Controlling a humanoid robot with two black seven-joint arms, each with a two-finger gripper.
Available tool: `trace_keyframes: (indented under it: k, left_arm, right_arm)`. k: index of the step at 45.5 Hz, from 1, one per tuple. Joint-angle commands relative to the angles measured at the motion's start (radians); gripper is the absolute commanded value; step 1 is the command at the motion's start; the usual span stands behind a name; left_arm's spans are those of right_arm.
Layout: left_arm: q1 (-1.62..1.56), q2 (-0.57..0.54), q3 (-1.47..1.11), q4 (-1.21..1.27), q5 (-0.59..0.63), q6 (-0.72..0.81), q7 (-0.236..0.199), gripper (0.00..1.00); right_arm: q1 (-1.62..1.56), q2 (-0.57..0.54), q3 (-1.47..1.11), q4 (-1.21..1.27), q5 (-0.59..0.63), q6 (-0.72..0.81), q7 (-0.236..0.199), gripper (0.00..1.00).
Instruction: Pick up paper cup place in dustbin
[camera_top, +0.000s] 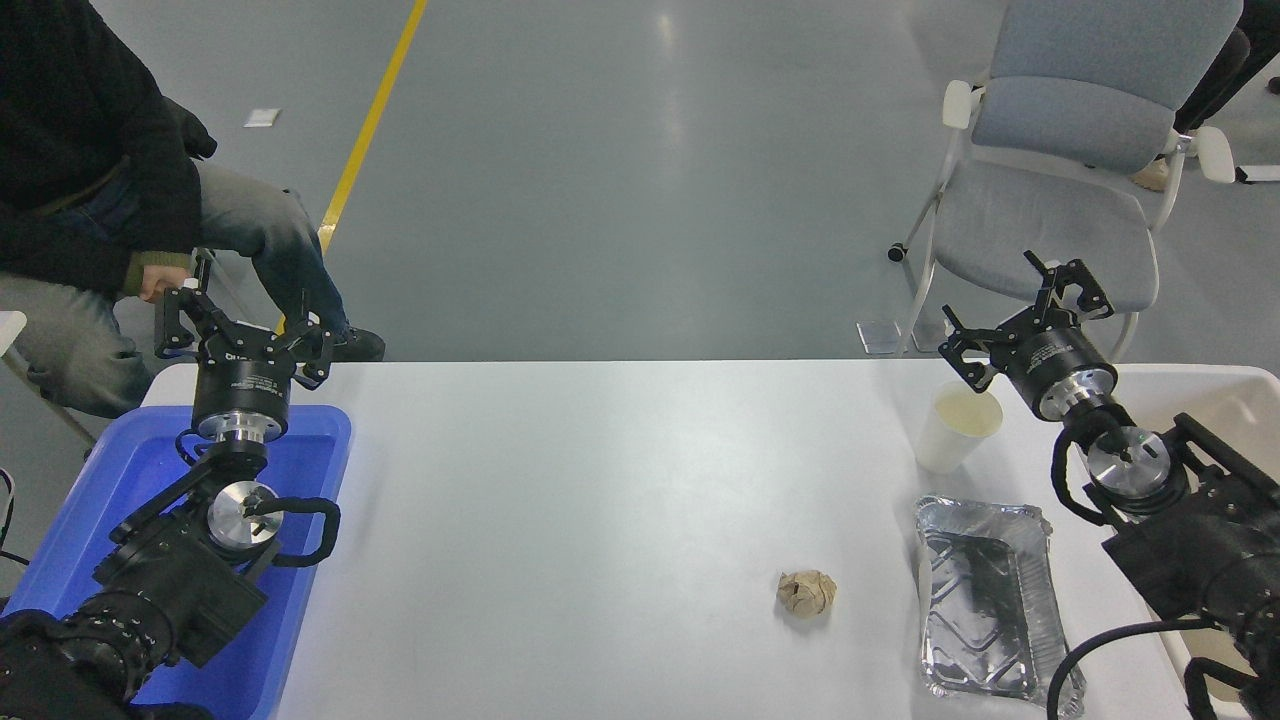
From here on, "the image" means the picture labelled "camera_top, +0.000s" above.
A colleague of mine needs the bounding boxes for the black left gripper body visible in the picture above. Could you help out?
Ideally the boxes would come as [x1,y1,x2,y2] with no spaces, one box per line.
[190,336,301,429]

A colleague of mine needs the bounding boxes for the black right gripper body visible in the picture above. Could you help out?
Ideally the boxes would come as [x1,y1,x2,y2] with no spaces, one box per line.
[988,310,1115,403]

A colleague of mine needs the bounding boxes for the white paper cup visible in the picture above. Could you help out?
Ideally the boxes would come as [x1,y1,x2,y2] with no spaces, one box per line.
[915,380,1004,475]

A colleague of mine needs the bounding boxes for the person's hand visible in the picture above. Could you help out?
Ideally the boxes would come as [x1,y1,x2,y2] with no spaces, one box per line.
[140,262,192,303]

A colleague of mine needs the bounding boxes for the blue plastic tray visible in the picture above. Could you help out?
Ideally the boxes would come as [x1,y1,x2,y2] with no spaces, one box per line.
[0,404,353,720]

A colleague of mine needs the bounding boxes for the black office chair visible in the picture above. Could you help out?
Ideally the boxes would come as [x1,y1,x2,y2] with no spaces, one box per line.
[160,95,219,161]

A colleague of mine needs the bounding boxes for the large pale bin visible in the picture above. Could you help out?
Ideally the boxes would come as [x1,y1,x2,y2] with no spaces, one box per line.
[1110,363,1280,720]

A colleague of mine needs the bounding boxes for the silver foil tray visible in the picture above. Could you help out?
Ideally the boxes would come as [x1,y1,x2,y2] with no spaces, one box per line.
[913,495,1087,719]

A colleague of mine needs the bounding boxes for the seated person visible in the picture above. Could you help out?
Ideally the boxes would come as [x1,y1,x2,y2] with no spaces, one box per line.
[0,0,387,421]

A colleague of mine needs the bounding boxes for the crumpled tan paper ball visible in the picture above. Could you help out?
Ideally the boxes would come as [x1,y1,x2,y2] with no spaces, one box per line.
[776,569,838,621]

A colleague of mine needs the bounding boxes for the standing person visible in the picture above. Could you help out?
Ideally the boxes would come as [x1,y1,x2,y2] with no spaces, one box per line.
[1130,0,1280,193]

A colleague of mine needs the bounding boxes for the grey-blue chair white frame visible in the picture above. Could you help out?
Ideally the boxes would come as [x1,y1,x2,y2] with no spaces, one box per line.
[887,0,1246,363]

